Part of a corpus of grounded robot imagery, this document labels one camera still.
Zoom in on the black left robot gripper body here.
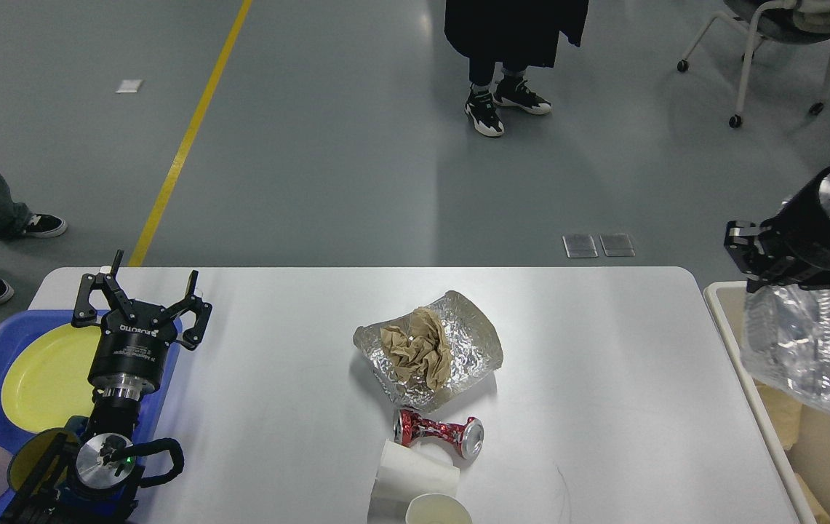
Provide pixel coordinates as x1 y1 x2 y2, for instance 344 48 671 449
88 306 177 401

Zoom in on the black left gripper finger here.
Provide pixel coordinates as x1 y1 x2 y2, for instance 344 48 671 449
71 251 135 328
153 271 214 352

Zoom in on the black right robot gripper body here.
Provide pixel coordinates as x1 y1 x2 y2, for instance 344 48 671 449
767 167 830 274

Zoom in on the yellow plastic plate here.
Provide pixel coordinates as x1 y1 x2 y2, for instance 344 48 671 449
0 325 101 432

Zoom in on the brown paper bag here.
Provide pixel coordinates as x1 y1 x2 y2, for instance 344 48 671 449
754 379 830 523

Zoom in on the foil tray with paper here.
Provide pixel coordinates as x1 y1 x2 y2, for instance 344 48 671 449
354 291 503 413

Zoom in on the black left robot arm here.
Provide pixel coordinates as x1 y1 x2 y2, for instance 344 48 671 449
0 251 212 523

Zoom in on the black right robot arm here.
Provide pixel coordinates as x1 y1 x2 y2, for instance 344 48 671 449
724 164 830 294

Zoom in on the right floor socket plate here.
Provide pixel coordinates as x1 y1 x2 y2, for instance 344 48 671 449
599 233 637 258

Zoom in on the floor socket plate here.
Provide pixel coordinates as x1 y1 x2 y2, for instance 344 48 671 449
599 233 637 258
562 234 599 259

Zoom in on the dark blue HOME mug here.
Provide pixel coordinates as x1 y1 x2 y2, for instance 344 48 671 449
5 416 89 515

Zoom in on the left floor socket plate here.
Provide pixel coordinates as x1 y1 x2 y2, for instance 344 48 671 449
562 234 599 259

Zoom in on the beige plastic bin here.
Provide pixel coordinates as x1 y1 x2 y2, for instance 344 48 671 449
703 281 830 523

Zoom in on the white office chair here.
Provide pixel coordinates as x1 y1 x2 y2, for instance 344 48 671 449
677 0 830 130

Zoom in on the crumpled brown paper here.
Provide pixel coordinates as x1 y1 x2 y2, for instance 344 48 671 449
379 306 452 392

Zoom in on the white paper on floor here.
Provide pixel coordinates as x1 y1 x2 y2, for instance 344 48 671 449
115 79 144 94

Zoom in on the white paper cup lying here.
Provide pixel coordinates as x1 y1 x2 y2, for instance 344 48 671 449
371 439 460 504

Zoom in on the crushed red can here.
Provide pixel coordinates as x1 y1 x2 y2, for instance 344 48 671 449
394 408 484 461

